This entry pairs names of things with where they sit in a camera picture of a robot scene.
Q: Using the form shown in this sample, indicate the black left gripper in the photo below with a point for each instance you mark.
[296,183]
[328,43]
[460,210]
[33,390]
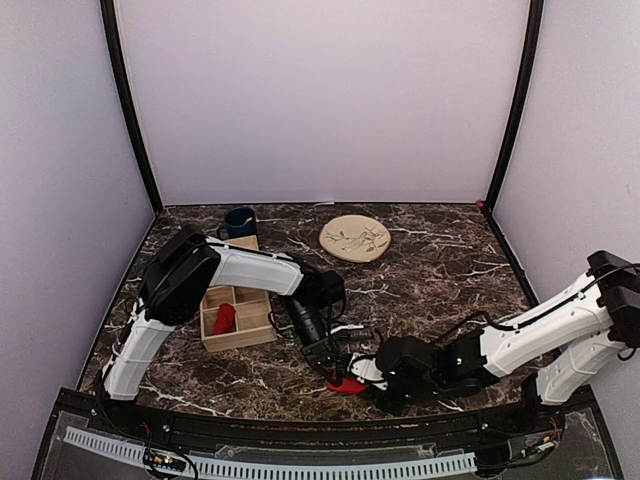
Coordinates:
[320,350]

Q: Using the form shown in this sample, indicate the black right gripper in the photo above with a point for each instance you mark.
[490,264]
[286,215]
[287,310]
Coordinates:
[391,406]

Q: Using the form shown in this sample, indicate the red santa sock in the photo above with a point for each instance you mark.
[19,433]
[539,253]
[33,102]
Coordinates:
[225,319]

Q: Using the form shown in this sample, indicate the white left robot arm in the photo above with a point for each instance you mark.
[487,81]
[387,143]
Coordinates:
[175,282]

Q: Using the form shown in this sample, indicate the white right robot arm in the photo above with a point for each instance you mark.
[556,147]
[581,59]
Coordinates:
[592,321]

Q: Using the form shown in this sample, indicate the round beige woven mat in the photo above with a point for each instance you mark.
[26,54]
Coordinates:
[355,238]

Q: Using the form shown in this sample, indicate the wooden compartment tray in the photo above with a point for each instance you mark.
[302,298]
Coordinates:
[252,320]

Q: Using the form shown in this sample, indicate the dark blue mug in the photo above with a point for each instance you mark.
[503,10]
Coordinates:
[238,222]

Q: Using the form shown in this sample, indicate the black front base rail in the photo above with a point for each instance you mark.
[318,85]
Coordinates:
[192,428]

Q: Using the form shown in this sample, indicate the black right frame post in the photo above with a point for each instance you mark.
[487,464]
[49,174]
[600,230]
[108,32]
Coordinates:
[525,70]

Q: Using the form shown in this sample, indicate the black frame post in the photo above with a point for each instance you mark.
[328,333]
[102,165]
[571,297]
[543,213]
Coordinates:
[123,88]
[525,70]

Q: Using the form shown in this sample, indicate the black left frame post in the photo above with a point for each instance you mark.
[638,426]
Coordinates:
[123,88]

